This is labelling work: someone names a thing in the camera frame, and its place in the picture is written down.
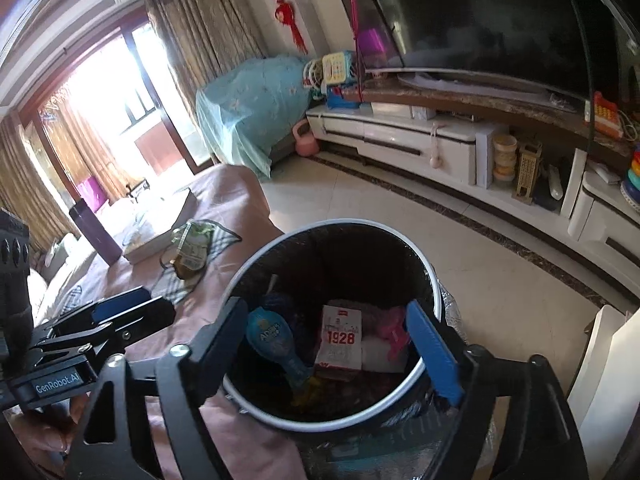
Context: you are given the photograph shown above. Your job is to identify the colourful activity cube toy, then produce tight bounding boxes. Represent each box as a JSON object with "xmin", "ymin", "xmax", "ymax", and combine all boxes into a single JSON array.
[{"xmin": 321, "ymin": 51, "xmax": 359, "ymax": 86}]

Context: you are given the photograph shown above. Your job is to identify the pink plastic hairbrush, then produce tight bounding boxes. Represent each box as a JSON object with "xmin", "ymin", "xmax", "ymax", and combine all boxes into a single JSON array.
[{"xmin": 367, "ymin": 306, "xmax": 409, "ymax": 356}]

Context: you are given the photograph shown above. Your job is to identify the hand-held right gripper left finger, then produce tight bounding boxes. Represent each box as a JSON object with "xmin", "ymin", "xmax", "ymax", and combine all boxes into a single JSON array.
[{"xmin": 64, "ymin": 296, "xmax": 250, "ymax": 480}]

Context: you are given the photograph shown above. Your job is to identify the white remote control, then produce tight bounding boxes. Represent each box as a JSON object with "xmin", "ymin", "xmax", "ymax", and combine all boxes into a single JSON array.
[{"xmin": 547, "ymin": 162, "xmax": 564, "ymax": 200}]

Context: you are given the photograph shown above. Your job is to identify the pink thin rod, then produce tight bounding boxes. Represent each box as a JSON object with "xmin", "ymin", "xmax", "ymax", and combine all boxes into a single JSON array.
[{"xmin": 345, "ymin": 0, "xmax": 367, "ymax": 107}]

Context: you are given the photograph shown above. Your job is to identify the beige sofa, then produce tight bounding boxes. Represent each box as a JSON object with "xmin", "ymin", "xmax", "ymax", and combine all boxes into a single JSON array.
[{"xmin": 27, "ymin": 232, "xmax": 96, "ymax": 322}]

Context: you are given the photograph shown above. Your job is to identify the white bin with black liner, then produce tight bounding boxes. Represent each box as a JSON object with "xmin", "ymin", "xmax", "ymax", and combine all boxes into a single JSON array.
[{"xmin": 220, "ymin": 219, "xmax": 444, "ymax": 434}]

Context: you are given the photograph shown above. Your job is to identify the stacked yellow containers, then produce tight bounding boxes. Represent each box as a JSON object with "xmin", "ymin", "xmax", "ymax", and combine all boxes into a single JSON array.
[{"xmin": 492, "ymin": 134, "xmax": 519, "ymax": 184}]

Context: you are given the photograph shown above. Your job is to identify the blue toy cash register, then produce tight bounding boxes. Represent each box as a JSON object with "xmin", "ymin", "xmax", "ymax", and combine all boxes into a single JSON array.
[{"xmin": 325, "ymin": 82, "xmax": 374, "ymax": 111}]

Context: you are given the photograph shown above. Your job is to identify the red knot wall decoration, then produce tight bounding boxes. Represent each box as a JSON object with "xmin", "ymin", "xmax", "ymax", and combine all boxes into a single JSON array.
[{"xmin": 250, "ymin": 0, "xmax": 309, "ymax": 54}]

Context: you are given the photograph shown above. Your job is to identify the red and white carton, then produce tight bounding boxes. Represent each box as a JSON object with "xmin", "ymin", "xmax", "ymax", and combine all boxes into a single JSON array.
[{"xmin": 314, "ymin": 300, "xmax": 365, "ymax": 370}]

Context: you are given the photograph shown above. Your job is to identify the rainbow stacking ring toy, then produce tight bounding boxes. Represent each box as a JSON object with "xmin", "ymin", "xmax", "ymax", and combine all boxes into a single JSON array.
[{"xmin": 620, "ymin": 142, "xmax": 640, "ymax": 211}]

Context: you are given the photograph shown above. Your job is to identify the brown patterned curtain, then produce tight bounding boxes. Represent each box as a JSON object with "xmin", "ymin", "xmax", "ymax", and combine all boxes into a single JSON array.
[
  {"xmin": 0, "ymin": 115, "xmax": 67, "ymax": 252},
  {"xmin": 144, "ymin": 0, "xmax": 267, "ymax": 167}
]

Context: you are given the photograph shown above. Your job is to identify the white television cabinet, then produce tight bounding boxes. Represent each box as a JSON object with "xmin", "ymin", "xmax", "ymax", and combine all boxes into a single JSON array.
[{"xmin": 305, "ymin": 72, "xmax": 640, "ymax": 302}]

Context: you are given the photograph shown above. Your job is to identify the white furniture panel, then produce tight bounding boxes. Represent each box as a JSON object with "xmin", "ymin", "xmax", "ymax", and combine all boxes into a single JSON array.
[{"xmin": 567, "ymin": 302, "xmax": 640, "ymax": 467}]

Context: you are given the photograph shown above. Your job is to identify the green snack bag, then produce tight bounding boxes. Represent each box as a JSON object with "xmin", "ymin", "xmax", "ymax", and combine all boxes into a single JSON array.
[{"xmin": 160, "ymin": 220, "xmax": 241, "ymax": 281}]

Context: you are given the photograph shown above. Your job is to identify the blue plastic bottle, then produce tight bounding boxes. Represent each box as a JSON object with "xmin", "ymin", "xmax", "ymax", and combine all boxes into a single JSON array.
[{"xmin": 246, "ymin": 306, "xmax": 314, "ymax": 392}]

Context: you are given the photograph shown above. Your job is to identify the orange toy telephone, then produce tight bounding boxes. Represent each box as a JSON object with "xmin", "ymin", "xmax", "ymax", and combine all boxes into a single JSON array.
[{"xmin": 584, "ymin": 91, "xmax": 626, "ymax": 139}]

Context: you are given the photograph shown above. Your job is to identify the wooden slatted ornament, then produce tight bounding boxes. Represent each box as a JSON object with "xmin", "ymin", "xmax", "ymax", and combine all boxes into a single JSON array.
[{"xmin": 512, "ymin": 140, "xmax": 544, "ymax": 205}]

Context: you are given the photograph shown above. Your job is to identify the teal cloth-covered furniture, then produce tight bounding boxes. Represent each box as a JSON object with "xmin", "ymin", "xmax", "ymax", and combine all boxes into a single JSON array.
[{"xmin": 195, "ymin": 55, "xmax": 314, "ymax": 179}]

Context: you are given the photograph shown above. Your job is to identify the pink kettlebell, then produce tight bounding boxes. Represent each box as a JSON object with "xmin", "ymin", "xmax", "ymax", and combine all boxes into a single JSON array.
[{"xmin": 292, "ymin": 120, "xmax": 321, "ymax": 159}]

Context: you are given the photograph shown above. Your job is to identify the magenta storage box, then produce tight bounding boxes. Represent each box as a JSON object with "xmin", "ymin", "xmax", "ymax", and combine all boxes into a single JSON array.
[{"xmin": 75, "ymin": 175, "xmax": 111, "ymax": 211}]

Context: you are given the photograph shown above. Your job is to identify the black flat television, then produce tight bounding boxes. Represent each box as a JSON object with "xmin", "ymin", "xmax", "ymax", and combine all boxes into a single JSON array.
[{"xmin": 325, "ymin": 0, "xmax": 617, "ymax": 102}]

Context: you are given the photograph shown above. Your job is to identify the purple thermos bottle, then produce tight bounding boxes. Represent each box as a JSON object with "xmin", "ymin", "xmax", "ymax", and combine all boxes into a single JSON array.
[{"xmin": 69, "ymin": 199, "xmax": 123, "ymax": 267}]

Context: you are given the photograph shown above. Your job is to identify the white and yellow ball toy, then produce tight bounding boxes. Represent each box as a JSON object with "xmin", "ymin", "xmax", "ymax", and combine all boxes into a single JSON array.
[{"xmin": 301, "ymin": 57, "xmax": 326, "ymax": 92}]

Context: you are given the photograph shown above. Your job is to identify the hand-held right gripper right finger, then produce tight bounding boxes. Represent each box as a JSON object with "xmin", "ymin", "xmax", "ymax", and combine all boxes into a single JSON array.
[{"xmin": 404, "ymin": 300, "xmax": 591, "ymax": 480}]

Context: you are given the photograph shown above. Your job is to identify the white foam block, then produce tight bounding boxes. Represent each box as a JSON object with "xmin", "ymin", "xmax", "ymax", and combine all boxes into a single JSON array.
[{"xmin": 361, "ymin": 337, "xmax": 411, "ymax": 374}]

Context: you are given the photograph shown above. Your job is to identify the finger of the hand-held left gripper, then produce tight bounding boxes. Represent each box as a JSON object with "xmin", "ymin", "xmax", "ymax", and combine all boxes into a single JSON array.
[
  {"xmin": 84, "ymin": 296, "xmax": 177, "ymax": 357},
  {"xmin": 51, "ymin": 286, "xmax": 154, "ymax": 337}
]

